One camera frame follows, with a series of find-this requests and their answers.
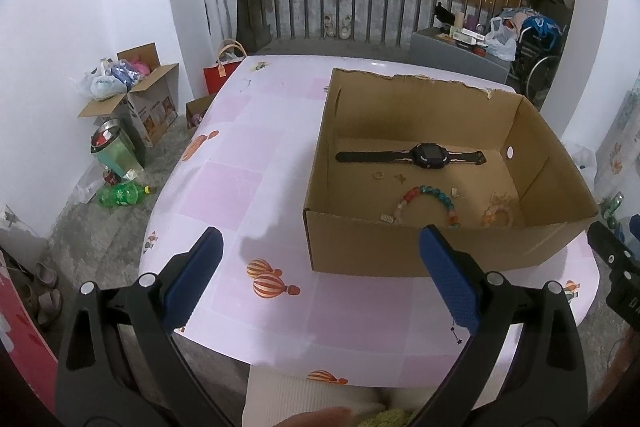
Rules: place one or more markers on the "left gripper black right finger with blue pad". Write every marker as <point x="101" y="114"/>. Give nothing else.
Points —
<point x="546" y="383"/>

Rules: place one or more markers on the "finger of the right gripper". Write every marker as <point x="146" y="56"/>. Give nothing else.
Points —
<point x="610" y="249"/>

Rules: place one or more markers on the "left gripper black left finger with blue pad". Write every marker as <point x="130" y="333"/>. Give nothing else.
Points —
<point x="95" y="385"/>

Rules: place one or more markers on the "person's right hand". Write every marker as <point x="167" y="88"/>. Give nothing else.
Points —
<point x="329" y="417"/>

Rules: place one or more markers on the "green plastic bottle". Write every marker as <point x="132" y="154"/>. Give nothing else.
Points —
<point x="122" y="194"/>

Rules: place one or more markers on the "green blender jug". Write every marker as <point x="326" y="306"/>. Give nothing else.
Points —
<point x="112" y="147"/>

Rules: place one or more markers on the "black smartwatch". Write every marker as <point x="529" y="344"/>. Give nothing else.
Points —
<point x="424" y="155"/>

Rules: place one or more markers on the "wheelchair with blue bag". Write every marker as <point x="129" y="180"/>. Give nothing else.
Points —
<point x="538" y="52"/>

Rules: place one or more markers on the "open cardboard box with bags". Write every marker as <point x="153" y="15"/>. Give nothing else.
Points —
<point x="149" y="107"/>

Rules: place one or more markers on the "white plastic bag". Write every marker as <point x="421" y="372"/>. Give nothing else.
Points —
<point x="502" y="39"/>

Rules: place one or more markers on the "brown cardboard box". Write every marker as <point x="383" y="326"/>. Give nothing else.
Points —
<point x="520" y="208"/>

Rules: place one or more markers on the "red paper gift bag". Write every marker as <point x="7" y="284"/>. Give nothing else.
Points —
<point x="230" y="55"/>

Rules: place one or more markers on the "grey side cabinet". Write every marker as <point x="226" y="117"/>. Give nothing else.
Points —
<point x="427" y="49"/>

